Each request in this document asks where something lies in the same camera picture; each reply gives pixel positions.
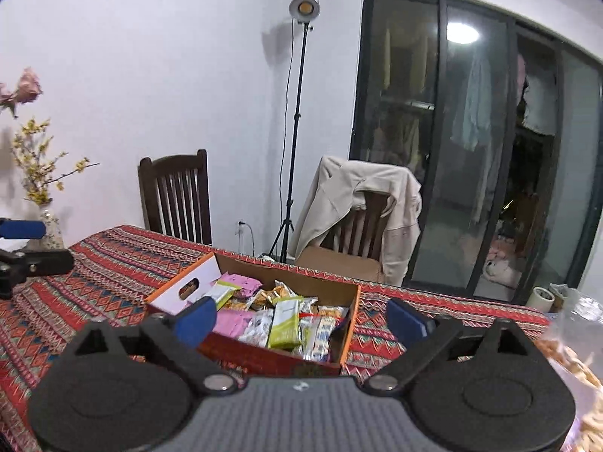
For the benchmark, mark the dark wooden chair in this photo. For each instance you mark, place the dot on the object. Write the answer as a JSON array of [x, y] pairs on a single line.
[[362, 230], [174, 197]]

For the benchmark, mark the round lamp on stand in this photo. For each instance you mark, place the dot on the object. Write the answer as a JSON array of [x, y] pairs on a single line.
[[305, 7]]

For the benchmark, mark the dried pink flowers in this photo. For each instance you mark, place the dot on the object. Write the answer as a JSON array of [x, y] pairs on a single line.
[[28, 87]]

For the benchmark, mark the red cardboard box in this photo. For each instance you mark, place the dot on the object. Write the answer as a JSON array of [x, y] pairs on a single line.
[[264, 355]]

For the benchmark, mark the white tape roll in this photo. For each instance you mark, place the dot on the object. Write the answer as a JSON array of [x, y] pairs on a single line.
[[534, 299]]

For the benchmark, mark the pink snack packet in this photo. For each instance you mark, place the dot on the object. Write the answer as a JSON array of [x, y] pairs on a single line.
[[233, 324]]

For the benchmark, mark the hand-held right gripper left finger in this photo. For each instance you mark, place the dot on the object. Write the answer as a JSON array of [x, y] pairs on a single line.
[[195, 320]]

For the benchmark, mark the hanging light blue shirt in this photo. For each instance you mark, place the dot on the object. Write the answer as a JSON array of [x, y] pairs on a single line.
[[471, 108]]

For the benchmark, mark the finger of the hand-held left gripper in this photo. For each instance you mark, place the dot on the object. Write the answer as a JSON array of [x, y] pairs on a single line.
[[42, 261], [21, 229]]

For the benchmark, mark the clear bag of fried snacks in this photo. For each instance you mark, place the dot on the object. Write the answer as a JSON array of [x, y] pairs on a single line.
[[579, 362]]

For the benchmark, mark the hanging white garment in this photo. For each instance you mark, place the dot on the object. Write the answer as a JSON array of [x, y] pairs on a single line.
[[541, 103]]

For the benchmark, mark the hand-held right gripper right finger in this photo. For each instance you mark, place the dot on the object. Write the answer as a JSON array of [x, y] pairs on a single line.
[[405, 322]]

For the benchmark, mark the pile of assorted snack packets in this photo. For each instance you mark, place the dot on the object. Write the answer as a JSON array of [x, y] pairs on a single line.
[[282, 325]]

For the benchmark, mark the yellow flower branches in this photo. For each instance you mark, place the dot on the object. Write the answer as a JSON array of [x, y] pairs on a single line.
[[37, 169]]

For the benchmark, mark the black framed sliding glass door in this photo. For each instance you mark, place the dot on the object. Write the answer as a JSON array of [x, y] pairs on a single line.
[[461, 197]]

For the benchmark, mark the small floral vase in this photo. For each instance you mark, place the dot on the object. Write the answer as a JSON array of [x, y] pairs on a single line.
[[54, 233]]

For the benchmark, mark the beige jacket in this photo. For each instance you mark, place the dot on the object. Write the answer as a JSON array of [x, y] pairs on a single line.
[[339, 197]]

